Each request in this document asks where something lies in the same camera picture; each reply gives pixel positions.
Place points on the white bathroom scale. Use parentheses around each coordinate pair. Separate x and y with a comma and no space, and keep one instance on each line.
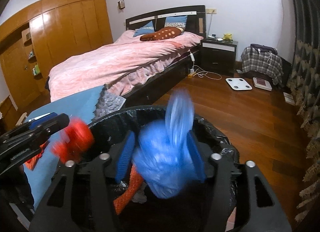
(238,84)

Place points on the blue table cloth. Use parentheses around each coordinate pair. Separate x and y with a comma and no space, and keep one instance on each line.
(81,105)

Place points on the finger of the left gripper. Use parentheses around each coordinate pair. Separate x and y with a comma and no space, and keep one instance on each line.
(37,132)
(34,122)

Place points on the yellow plush toy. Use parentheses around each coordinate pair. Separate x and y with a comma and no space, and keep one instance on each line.
(228,37)

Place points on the red cloth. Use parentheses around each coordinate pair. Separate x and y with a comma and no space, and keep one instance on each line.
(75,140)

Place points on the black white nightstand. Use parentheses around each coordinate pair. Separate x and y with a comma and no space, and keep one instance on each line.
(218,56)

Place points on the dark green curtain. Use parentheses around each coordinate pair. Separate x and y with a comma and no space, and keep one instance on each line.
(304,84)

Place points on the small wooden stool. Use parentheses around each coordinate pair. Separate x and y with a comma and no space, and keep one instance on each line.
(21,119)

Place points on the pink quilt bed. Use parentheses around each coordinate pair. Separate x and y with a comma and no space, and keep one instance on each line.
(122,65)

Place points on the orange bubble wrap sheet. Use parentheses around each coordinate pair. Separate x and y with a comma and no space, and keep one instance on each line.
(135,182)

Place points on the wooden wardrobe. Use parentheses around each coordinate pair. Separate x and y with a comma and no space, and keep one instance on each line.
(44,34)

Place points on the brown dotted pillow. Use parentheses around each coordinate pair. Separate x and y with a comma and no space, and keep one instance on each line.
(163,34)

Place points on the blue plastic bag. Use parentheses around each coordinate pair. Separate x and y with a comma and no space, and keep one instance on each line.
(167,156)

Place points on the left blue pillow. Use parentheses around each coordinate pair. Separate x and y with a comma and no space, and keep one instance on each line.
(146,29)

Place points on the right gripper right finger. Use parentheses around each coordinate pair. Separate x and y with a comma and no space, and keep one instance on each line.
(257,207)

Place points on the right blue pillow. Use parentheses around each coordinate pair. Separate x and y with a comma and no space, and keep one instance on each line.
(176,21)

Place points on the blue pillow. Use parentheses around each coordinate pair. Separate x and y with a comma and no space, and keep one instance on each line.
(176,21)
(146,29)

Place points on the left wooden wall lamp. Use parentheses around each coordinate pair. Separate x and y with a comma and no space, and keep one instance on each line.
(121,5)

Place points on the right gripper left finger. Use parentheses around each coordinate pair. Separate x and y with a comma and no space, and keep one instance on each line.
(79,199)

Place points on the black bed headboard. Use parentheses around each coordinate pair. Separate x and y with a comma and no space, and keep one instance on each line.
(196,21)

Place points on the black lined trash bin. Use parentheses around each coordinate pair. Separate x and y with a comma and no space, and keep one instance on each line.
(188,211)

